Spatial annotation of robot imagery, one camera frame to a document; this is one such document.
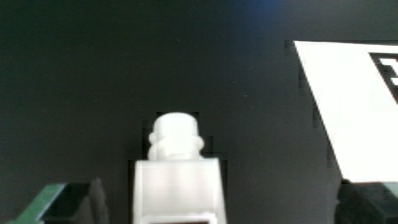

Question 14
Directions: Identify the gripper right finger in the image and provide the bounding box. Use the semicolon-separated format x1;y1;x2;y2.
334;180;398;224

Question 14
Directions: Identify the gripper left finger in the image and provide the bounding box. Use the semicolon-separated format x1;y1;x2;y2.
12;178;110;224

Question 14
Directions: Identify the white marker plate with tags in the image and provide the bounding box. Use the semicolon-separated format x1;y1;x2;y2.
295;41;398;182

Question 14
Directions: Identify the white table leg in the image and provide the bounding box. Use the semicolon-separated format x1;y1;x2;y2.
133;112;227;224

